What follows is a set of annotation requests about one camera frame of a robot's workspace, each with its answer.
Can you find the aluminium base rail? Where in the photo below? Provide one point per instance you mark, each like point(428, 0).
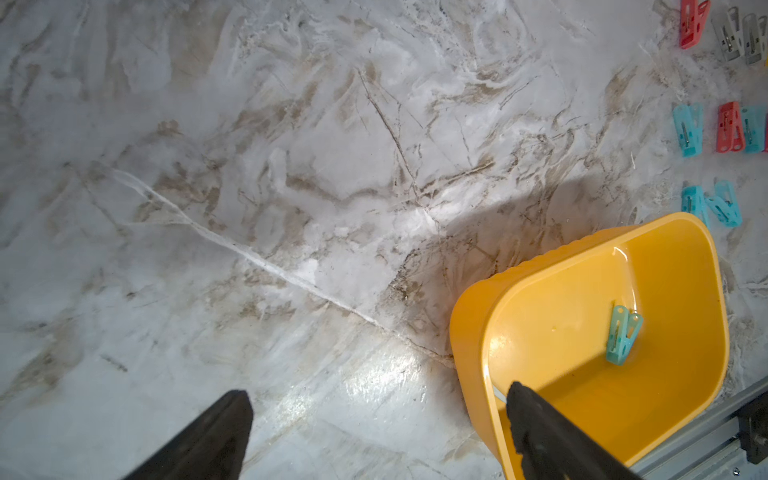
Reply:
point(727, 442)

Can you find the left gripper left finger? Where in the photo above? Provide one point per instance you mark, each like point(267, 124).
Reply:
point(213, 446)

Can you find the red clothespin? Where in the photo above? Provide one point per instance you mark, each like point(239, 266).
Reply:
point(693, 16)

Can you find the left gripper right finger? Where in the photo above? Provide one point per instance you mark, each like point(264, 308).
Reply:
point(551, 446)

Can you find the yellow plastic storage tray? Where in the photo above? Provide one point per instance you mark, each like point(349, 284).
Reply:
point(545, 324)

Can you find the teal clothespin second row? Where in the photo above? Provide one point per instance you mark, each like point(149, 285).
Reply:
point(688, 121)

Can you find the teal translucent clothespin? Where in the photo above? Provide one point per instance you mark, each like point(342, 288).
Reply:
point(754, 126)

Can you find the red clothespin second row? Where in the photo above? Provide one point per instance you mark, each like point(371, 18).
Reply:
point(730, 135)

